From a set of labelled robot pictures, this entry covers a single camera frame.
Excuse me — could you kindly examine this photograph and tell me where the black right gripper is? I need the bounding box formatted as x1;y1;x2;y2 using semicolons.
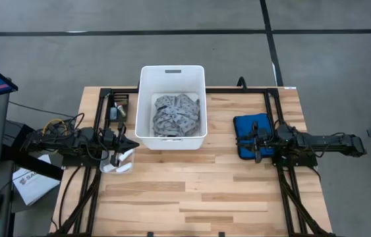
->
237;121;277;164

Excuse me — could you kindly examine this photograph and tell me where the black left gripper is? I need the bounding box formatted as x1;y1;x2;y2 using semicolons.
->
101;122;140;167

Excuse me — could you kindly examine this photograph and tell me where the blue pouch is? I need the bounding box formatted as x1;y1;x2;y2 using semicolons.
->
233;113;277;161

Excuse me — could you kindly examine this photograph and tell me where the clear plastic container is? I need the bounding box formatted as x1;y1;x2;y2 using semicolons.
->
99;144;136;174

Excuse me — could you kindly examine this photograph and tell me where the black tray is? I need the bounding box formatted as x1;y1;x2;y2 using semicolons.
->
104;93;130;123

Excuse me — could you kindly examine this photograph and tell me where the white perforated plastic basket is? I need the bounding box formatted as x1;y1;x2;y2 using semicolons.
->
134;65;208;151

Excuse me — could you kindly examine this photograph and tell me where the grey patterned cloth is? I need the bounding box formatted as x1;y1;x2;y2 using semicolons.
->
152;93;202;138

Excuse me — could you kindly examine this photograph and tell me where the white printed paper sheet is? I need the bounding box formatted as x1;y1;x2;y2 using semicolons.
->
12;154;61;207

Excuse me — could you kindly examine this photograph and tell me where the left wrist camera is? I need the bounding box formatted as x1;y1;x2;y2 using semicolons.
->
101;128;117;143

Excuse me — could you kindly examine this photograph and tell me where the yellow cable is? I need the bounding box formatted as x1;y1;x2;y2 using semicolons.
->
42;118;68;136

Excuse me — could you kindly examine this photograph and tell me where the thin black cable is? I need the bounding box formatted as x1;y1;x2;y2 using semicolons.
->
9;101;76;119

